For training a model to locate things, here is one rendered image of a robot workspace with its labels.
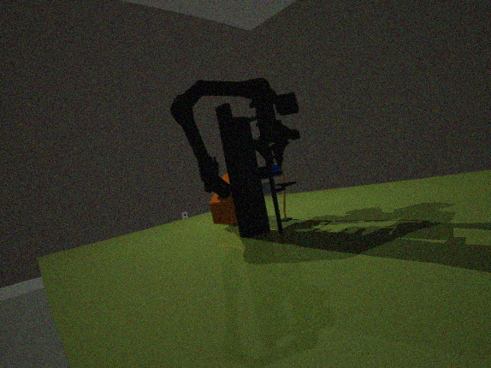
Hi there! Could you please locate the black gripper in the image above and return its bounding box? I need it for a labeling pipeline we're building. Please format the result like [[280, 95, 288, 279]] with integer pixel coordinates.
[[253, 116, 300, 167]]

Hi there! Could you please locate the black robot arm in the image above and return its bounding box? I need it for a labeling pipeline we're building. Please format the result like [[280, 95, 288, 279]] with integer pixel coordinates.
[[170, 78, 299, 199]]

